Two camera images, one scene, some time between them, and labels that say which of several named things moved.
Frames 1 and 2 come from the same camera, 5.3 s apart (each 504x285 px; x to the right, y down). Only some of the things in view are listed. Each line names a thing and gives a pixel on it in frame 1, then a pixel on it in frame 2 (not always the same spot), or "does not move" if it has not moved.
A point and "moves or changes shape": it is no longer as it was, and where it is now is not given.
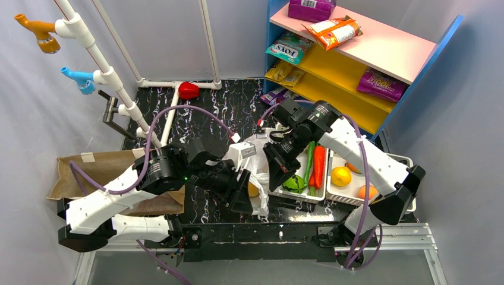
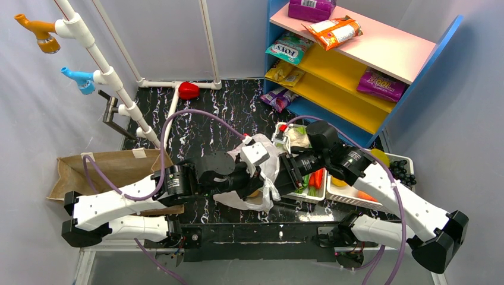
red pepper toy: [188, 91] does not move
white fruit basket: [345, 180] does not move
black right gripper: [279, 158] → [289, 173]
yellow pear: [252, 190] does not move
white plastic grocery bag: [257, 170] moves or changes shape
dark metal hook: [112, 106] does not move
